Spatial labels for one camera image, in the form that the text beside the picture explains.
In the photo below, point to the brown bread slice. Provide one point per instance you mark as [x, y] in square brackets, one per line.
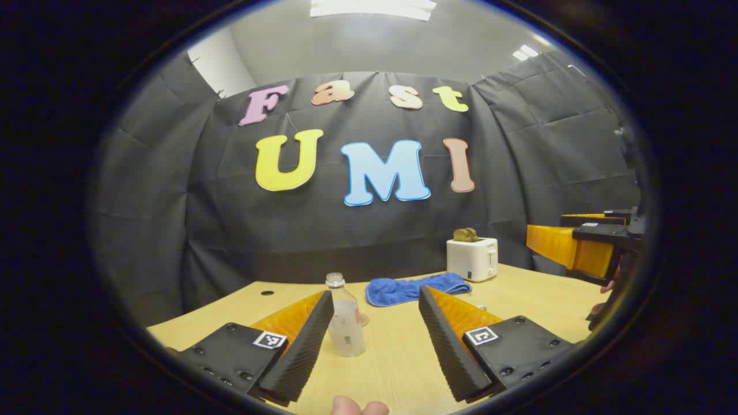
[464, 234]

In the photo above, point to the clear plastic water bottle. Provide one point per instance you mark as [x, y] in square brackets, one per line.
[346, 328]

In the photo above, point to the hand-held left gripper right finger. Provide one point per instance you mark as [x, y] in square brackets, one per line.
[447, 351]

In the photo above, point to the ceiling light panel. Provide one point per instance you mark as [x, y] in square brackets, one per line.
[525, 52]
[375, 8]

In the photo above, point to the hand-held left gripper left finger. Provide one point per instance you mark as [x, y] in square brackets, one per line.
[305, 351]

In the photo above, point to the white toaster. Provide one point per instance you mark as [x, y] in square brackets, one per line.
[470, 259]

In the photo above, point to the blue towel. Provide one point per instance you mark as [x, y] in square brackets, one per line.
[403, 290]

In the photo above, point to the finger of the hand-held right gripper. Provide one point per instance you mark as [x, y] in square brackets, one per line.
[553, 242]
[588, 219]

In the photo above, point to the black backdrop cloth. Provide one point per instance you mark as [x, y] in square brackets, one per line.
[369, 230]

